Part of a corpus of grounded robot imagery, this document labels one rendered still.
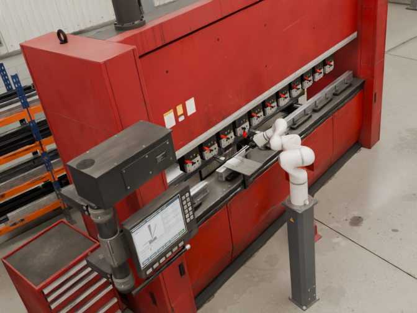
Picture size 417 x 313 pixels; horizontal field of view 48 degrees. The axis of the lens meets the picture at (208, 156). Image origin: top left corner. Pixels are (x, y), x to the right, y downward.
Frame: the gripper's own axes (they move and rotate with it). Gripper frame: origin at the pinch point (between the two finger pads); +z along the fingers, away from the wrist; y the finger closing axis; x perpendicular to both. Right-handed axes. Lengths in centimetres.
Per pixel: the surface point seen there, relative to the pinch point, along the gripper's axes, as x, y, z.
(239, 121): 13.1, 28.2, -11.1
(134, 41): 88, 132, -24
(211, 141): 43, 37, 4
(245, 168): 36.3, -0.3, -0.2
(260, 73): -15, 45, -39
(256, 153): -6.6, -12.6, 4.0
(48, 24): -256, 203, 254
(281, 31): -44, 58, -65
